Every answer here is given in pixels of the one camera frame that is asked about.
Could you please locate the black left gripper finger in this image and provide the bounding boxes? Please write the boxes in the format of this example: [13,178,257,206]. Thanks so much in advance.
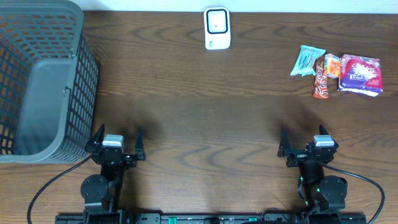
[134,127,146,161]
[85,124,105,153]

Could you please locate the orange chocolate bar wrapper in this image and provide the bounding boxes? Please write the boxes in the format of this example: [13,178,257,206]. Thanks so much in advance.
[312,56,329,100]

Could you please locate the purple red pad packet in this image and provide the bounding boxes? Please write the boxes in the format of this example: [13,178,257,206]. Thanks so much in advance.
[338,54,383,97]

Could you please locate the orange snack box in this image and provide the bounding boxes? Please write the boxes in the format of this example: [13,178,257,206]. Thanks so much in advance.
[324,54,340,78]

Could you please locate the green wipes packet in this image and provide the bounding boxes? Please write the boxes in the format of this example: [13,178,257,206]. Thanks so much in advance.
[290,45,326,77]

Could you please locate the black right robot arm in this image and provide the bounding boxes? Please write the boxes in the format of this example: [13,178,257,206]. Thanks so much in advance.
[277,126,348,212]

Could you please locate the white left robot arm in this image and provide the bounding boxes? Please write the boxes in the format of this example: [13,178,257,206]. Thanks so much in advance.
[80,125,146,223]

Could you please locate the white barcode scanner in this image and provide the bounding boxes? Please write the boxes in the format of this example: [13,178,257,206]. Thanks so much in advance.
[203,7,231,50]

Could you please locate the dark grey plastic basket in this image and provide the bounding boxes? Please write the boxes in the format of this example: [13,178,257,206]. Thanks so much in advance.
[1,1,99,164]

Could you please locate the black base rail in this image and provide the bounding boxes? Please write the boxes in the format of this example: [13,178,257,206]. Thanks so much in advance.
[55,213,366,224]

